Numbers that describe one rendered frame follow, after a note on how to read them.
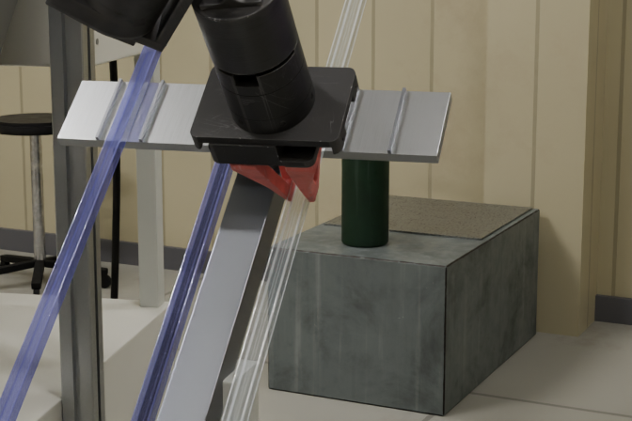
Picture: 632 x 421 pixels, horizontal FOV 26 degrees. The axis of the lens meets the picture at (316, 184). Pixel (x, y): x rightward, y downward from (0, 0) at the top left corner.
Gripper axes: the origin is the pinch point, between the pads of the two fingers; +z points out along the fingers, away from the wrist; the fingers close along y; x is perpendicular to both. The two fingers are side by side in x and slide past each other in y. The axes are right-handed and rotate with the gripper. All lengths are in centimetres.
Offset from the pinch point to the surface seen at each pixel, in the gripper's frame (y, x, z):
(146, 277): 51, -45, 82
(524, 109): 26, -207, 226
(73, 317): 43, -19, 52
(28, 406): 47, -10, 57
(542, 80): 21, -212, 219
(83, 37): 41, -41, 27
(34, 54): 53, -48, 38
